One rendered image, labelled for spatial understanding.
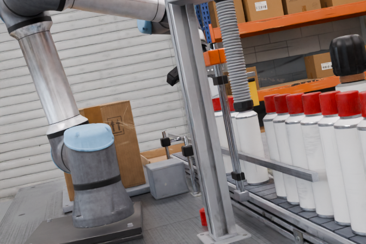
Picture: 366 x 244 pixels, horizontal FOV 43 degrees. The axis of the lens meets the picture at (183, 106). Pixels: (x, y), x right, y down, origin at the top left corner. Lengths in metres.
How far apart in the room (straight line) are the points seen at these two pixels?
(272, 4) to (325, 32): 1.19
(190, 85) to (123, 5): 0.41
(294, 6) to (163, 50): 1.51
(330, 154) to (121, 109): 0.85
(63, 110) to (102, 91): 4.09
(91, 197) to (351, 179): 0.63
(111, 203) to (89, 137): 0.16
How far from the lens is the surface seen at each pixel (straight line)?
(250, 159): 0.99
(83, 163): 1.12
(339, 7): 5.11
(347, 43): 1.15
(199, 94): 0.89
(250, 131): 1.06
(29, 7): 1.18
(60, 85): 1.25
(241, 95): 0.79
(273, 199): 0.96
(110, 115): 1.46
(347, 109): 0.69
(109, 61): 5.33
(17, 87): 5.48
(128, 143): 1.47
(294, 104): 0.83
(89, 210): 1.12
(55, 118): 1.25
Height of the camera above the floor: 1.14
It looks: 3 degrees down
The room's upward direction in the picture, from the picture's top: 11 degrees counter-clockwise
